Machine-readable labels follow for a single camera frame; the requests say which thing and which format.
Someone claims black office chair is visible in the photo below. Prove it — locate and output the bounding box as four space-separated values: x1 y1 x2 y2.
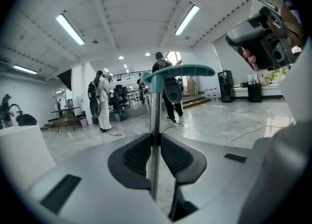
112 84 130 122

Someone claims black bag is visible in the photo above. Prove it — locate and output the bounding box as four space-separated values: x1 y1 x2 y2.
15 113 38 126

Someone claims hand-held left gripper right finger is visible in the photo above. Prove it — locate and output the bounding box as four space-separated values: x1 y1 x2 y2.
159 132 208 222

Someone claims person's right hand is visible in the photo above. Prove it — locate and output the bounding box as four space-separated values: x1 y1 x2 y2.
240 47 260 71

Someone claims white floor cable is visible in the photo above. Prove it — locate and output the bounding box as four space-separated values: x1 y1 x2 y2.
221 117 294 146

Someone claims black speaker box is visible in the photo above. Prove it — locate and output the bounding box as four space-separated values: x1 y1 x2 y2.
247 83 263 103

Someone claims white block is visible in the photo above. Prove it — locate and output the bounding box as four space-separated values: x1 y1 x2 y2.
0 124 57 196

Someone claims person's right forearm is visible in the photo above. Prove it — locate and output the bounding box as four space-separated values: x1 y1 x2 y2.
280 0 304 48

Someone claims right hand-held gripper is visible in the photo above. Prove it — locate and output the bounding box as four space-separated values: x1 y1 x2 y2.
225 6 307 72

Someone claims black floor cable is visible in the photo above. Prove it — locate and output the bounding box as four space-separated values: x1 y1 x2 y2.
103 129 125 138

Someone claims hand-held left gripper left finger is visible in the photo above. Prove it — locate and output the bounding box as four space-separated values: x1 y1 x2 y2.
107 132 154 190

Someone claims long ceiling light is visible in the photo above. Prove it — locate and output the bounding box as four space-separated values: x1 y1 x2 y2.
55 14 86 46
174 4 201 36
13 64 38 75

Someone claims small dark table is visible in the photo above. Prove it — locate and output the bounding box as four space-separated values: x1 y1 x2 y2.
50 106 81 133

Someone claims teal handled metal pole dustpan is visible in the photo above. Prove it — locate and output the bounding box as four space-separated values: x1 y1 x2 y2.
140 63 216 203

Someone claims black glass-door cabinet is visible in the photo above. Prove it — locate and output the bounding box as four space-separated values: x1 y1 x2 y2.
217 69 235 103

